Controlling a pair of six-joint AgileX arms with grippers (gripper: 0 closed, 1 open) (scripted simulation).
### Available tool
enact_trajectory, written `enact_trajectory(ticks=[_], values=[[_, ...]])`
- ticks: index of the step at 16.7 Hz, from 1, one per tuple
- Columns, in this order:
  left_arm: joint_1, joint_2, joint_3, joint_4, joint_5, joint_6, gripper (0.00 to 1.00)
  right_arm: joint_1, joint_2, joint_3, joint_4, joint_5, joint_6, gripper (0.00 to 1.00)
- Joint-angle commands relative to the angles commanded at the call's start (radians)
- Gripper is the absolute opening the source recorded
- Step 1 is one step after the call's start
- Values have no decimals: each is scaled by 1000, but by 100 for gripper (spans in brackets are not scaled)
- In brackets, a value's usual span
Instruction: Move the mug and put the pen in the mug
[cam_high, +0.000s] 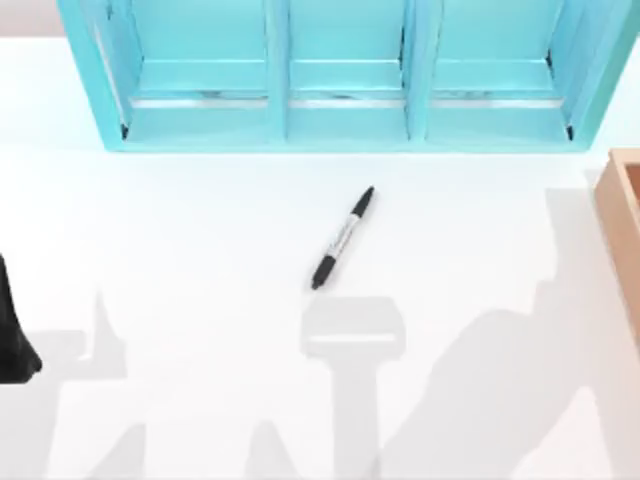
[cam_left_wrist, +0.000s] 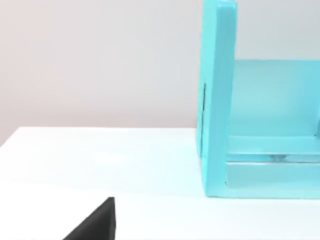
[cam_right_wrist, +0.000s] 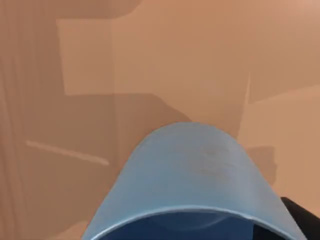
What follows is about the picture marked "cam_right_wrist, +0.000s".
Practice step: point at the wooden door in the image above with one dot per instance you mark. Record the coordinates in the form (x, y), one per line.
(100, 62)

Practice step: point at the light blue cup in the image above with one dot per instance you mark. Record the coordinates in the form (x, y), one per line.
(185, 170)

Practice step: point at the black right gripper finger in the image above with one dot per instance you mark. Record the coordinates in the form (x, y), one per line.
(303, 220)

